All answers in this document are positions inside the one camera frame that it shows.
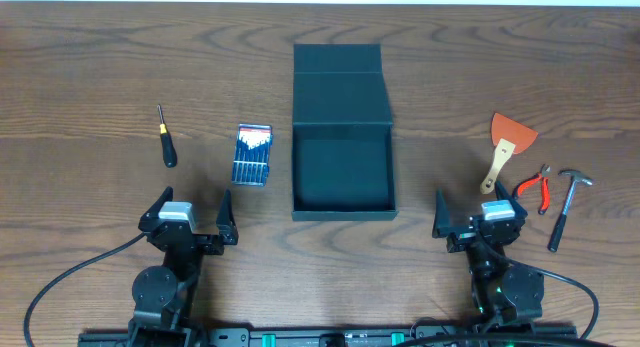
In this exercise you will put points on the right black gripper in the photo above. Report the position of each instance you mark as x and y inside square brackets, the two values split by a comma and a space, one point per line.
[463, 237]

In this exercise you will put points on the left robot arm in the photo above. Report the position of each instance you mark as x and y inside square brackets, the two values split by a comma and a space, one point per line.
[164, 294]

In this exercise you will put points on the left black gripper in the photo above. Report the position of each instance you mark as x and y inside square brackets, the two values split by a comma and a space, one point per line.
[201, 241]

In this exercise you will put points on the blue precision screwdriver set case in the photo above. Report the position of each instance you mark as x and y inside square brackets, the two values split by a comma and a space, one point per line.
[251, 155]

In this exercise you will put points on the dark green open box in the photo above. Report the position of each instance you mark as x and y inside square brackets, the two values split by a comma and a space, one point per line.
[342, 151]

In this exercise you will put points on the small steel claw hammer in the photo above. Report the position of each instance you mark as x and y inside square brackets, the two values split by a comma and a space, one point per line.
[577, 178]

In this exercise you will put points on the orange scraper wooden handle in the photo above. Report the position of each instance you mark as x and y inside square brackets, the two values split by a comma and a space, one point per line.
[509, 138]

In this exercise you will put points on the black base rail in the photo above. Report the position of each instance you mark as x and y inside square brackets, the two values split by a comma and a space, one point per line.
[242, 337]

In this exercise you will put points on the black yellow screwdriver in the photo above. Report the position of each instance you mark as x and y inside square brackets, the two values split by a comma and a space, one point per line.
[169, 154]

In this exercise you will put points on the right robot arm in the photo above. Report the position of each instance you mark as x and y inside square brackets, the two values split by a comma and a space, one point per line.
[504, 293]

